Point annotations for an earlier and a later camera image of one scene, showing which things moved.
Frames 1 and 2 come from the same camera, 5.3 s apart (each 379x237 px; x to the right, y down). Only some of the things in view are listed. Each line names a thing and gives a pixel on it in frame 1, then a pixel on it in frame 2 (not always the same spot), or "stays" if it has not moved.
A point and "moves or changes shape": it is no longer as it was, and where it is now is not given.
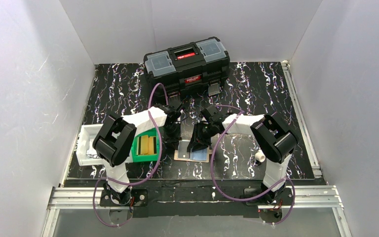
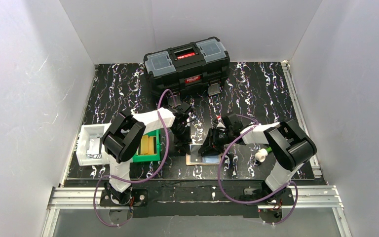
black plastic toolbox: x=196 y=69 stays
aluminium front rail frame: x=317 y=198 stays
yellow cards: x=146 y=144 stays
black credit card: x=182 y=148 moves or changes shape
